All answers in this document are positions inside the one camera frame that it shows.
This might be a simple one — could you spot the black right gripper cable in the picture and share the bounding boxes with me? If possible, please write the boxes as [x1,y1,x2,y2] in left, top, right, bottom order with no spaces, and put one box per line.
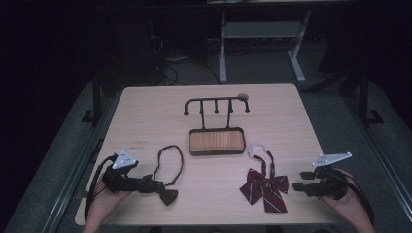
[336,170,376,226]

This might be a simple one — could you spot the black floor cables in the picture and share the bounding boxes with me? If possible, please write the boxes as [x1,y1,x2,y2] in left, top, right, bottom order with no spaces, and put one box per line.
[147,18,224,87]

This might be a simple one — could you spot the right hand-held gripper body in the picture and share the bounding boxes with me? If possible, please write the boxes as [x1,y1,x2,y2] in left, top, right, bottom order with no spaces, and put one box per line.
[304,151,354,201]

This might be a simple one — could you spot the black rack with wooden tray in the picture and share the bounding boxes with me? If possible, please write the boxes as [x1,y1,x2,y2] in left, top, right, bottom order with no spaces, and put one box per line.
[183,92,251,157]

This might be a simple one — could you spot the grey metal rail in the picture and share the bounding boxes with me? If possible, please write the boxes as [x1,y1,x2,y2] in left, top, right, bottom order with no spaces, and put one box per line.
[341,95,412,213]
[40,96,113,233]

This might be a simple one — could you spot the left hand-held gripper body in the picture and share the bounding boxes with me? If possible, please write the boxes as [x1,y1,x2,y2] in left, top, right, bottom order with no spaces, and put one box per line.
[102,148,146,195]

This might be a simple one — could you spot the red striped bow tie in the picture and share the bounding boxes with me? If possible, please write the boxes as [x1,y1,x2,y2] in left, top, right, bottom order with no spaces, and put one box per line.
[239,141,290,215]

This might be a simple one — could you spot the person's left hand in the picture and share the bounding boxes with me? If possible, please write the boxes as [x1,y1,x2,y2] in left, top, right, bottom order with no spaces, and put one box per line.
[92,174,134,210]

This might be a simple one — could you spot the white metal desk frame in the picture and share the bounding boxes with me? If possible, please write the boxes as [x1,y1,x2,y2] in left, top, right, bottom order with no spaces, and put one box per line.
[218,9,313,84]

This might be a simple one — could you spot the black metal stand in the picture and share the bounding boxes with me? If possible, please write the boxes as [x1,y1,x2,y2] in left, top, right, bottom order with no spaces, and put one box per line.
[354,62,386,128]
[81,62,110,128]

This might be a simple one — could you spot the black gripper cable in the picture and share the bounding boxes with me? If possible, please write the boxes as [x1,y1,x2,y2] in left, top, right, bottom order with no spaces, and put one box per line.
[83,153,119,222]
[336,170,376,226]

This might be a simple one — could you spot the dark brown bow tie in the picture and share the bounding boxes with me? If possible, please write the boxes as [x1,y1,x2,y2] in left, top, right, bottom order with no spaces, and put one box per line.
[142,144,185,207]

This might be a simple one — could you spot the person's right hand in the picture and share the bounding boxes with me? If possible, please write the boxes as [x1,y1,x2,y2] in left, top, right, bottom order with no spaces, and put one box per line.
[320,168,358,216]

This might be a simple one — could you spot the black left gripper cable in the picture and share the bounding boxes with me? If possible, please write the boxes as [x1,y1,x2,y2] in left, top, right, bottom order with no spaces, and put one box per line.
[83,153,119,222]

